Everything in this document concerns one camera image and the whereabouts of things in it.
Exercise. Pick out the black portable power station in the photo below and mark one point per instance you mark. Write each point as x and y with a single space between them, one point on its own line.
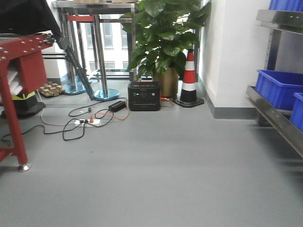
144 96

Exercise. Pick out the black power adapter brick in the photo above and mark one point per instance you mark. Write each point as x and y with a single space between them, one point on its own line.
117 106

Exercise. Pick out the gold plant pot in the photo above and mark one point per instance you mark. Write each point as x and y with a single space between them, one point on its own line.
168 82

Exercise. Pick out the orange white traffic cone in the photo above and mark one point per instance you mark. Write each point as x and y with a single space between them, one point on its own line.
188 97

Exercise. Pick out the white power strip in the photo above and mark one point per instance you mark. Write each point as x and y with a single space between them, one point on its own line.
87 122

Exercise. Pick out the green potted plant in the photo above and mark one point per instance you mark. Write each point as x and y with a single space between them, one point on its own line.
163 30

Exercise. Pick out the cardboard egg tray pieces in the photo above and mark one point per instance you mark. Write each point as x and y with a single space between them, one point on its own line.
51 89

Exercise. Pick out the steel table by window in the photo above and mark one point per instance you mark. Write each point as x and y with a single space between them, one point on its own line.
70 7

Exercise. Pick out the black tripod legs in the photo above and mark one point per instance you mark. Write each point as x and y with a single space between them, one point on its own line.
64 44

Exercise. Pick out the blue bin on rack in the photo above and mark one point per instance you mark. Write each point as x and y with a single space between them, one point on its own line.
278 87

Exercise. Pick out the blue bin rack front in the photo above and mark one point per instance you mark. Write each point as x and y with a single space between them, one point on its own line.
297 113

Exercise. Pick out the steel storage shelf rack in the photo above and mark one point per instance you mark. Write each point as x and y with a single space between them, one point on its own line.
277 21

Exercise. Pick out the black cloth cover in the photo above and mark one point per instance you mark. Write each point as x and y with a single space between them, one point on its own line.
27 17

